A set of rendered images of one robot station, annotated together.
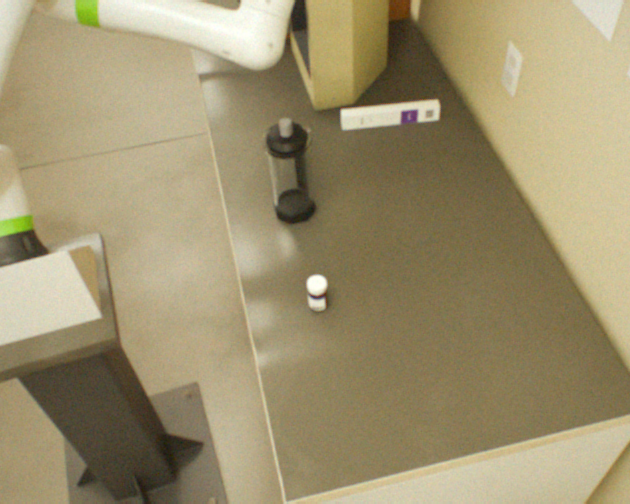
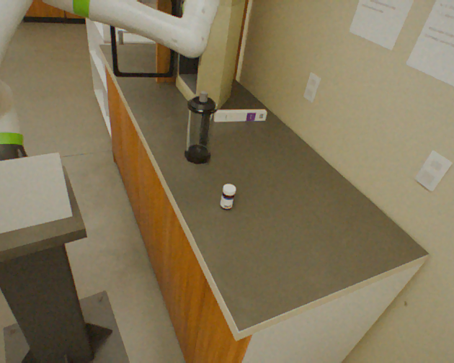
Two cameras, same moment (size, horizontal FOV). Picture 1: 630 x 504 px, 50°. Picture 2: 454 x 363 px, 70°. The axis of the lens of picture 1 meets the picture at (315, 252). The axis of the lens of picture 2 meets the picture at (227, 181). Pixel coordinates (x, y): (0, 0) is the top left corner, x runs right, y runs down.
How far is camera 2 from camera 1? 0.56 m
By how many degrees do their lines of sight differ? 20
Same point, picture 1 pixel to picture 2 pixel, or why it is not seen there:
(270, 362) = (203, 240)
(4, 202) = (3, 119)
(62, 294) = (46, 192)
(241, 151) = (156, 128)
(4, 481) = not seen: outside the picture
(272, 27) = (204, 28)
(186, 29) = (150, 21)
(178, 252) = (88, 214)
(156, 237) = not seen: hidden behind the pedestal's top
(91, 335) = (64, 227)
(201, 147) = (100, 158)
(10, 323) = not seen: outside the picture
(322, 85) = not seen: hidden behind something
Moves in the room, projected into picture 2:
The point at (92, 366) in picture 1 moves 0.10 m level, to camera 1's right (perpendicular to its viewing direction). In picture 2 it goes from (55, 260) to (89, 256)
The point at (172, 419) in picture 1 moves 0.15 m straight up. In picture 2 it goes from (88, 316) to (85, 300)
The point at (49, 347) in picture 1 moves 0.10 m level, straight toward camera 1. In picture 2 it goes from (29, 237) to (49, 258)
